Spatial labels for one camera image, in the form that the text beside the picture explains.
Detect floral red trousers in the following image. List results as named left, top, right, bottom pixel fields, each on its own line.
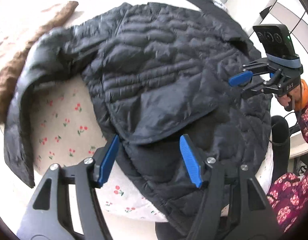
left=267, top=170, right=308, bottom=232

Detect brown folded garment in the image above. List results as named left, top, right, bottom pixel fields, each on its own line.
left=0, top=0, right=80, bottom=126

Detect black quilted puffer jacket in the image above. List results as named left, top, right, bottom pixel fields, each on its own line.
left=4, top=0, right=271, bottom=239

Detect cherry print bed sheet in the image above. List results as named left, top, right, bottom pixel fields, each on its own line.
left=0, top=3, right=275, bottom=224

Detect person's right hand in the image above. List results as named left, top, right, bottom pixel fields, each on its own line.
left=276, top=83, right=303, bottom=109

